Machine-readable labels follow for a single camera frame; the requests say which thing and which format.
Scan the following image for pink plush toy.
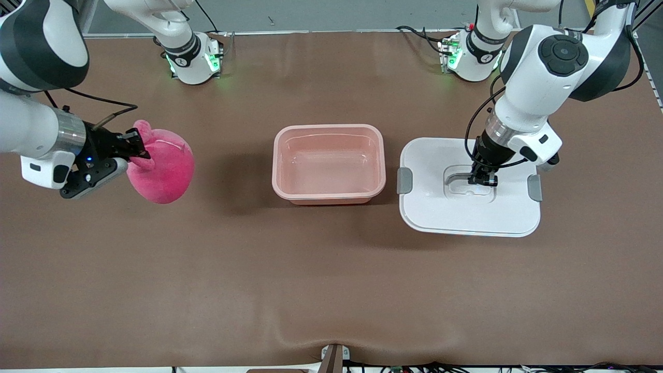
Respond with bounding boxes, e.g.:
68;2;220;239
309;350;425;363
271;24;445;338
126;120;195;204

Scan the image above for white box lid grey clips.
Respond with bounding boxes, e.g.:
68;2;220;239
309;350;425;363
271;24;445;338
397;137;543;238

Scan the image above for pink translucent plastic box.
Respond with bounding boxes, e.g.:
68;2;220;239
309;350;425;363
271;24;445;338
272;124;386;206

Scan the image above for brown table mat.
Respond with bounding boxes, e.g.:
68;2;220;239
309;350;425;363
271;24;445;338
0;30;663;369

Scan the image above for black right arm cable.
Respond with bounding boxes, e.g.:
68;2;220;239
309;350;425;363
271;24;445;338
44;88;138;130

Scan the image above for black right base cable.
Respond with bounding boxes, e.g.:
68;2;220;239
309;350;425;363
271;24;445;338
194;0;221;34

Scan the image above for black base cable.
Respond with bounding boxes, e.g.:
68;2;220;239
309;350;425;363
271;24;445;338
194;0;221;34
396;26;451;52

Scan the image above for black left base cable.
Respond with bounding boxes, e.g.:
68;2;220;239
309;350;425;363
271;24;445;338
396;26;451;52

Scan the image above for white table edge rail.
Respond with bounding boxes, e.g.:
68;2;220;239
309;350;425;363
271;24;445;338
645;62;663;112

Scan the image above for aluminium frame post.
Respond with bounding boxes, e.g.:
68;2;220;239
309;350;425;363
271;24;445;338
619;0;663;41

